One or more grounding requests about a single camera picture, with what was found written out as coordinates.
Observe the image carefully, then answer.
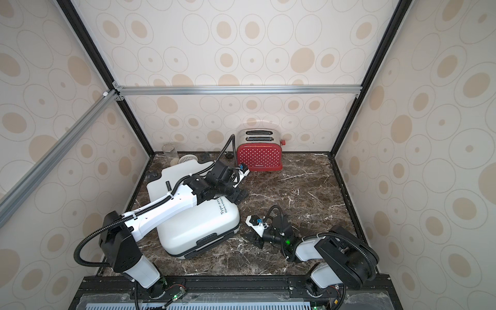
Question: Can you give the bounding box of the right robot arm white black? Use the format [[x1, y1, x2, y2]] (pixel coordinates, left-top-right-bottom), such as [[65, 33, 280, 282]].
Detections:
[[245, 205, 379, 297]]

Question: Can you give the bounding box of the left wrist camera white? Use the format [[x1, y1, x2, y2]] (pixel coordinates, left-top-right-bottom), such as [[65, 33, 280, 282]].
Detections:
[[234, 164, 250, 187]]

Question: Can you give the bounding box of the red and chrome toaster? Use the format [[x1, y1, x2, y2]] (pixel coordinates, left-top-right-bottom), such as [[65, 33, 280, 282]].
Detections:
[[236, 129, 285, 172]]

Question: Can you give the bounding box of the horizontal aluminium frame bar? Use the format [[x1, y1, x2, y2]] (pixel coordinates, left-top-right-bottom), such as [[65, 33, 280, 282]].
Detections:
[[116, 85, 362, 96]]

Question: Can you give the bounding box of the white hard-shell suitcase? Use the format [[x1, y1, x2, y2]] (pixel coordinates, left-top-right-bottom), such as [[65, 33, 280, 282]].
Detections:
[[147, 158, 240, 259]]

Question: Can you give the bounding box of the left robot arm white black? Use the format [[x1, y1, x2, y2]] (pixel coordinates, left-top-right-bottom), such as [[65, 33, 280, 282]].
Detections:
[[73, 158, 250, 299]]

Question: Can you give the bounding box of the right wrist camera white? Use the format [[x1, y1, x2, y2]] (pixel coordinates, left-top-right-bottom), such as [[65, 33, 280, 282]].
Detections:
[[245, 215, 269, 238]]

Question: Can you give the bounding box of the left diagonal aluminium bar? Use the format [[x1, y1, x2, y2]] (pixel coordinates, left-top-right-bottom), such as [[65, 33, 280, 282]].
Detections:
[[1, 90, 118, 226]]

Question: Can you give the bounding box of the clear glass jar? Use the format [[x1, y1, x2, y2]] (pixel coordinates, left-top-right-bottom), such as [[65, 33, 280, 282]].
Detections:
[[161, 143, 179, 161]]

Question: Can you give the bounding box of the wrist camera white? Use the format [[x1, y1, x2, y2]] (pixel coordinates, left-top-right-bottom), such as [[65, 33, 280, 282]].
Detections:
[[234, 164, 250, 187], [245, 215, 269, 238]]

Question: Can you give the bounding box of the white perforated strainer cup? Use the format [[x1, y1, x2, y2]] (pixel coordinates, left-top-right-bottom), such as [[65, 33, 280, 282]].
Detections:
[[178, 154, 198, 164]]

